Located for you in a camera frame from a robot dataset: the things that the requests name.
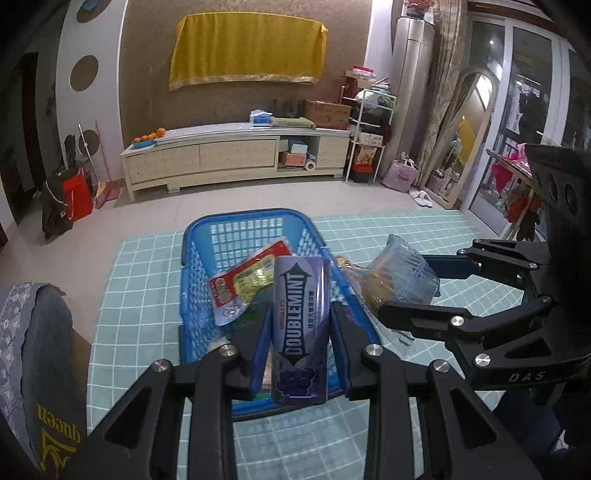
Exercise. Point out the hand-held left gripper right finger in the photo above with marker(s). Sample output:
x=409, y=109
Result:
x=341, y=355

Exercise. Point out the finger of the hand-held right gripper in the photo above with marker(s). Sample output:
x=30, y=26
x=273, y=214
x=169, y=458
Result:
x=461, y=267
x=415, y=316

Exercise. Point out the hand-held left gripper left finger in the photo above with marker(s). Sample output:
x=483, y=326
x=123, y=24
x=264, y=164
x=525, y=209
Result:
x=258, y=364

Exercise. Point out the clear plastic package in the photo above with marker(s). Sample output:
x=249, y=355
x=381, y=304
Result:
x=401, y=272

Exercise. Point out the purple gum pack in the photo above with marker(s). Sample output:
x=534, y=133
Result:
x=300, y=323

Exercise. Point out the orange snack packet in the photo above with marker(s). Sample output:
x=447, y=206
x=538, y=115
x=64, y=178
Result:
x=351, y=272

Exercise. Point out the red yellow snack packet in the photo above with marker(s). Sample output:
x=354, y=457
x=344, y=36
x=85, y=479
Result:
x=240, y=281

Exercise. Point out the blue plastic basket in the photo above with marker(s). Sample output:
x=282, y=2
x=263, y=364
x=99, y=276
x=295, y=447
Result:
x=240, y=214

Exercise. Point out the white slippers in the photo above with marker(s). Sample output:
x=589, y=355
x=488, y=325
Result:
x=420, y=198

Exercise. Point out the red clothes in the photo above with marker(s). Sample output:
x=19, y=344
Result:
x=499, y=177

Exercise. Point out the pink bag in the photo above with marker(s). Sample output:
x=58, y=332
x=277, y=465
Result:
x=400, y=177

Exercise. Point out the wooden clothes rack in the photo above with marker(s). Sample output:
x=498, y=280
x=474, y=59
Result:
x=517, y=161

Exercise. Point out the pink clothes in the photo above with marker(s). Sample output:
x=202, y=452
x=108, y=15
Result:
x=517, y=157

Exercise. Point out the standing arched mirror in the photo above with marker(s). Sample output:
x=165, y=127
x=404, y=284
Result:
x=466, y=138

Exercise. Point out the green checkered tablecloth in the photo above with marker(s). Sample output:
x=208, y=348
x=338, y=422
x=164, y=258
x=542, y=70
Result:
x=138, y=300

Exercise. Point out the white metal rack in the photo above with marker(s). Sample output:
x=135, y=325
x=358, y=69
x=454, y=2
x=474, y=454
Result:
x=367, y=129

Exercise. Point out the patterned curtain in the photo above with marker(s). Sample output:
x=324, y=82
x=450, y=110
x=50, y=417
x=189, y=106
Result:
x=443, y=92

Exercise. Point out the white paper roll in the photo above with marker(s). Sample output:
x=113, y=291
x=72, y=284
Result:
x=309, y=165

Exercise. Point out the floor-standing air conditioner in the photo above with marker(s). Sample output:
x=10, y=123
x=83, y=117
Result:
x=413, y=83

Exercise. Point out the small orange box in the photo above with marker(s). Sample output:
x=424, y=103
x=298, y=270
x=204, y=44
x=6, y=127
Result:
x=291, y=159

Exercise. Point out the small blue box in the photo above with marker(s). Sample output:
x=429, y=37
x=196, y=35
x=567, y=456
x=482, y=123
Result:
x=299, y=147

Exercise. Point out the cardboard box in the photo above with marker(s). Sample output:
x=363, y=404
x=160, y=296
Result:
x=325, y=114

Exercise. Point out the beige TV cabinet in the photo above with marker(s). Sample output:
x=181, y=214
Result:
x=231, y=154

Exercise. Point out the green cushion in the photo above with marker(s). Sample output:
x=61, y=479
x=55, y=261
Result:
x=293, y=123

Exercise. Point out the red broom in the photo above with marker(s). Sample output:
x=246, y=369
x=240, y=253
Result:
x=108, y=191

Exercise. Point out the black router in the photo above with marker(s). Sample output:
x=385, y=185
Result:
x=284, y=108

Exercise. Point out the red bag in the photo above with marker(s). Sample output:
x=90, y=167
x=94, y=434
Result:
x=77, y=201

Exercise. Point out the blue tissue box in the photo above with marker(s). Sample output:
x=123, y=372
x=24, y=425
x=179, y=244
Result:
x=261, y=118

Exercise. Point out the pile of oranges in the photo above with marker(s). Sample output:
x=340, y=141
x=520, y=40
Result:
x=150, y=136

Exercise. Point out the dark bag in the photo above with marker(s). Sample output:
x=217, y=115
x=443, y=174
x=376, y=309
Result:
x=55, y=212

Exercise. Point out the red flower pot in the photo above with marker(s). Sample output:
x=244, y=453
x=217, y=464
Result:
x=418, y=7

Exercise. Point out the mop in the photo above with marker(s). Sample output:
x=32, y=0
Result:
x=85, y=147

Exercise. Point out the yellow hanging cloth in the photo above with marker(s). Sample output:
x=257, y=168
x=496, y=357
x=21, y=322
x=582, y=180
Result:
x=244, y=46

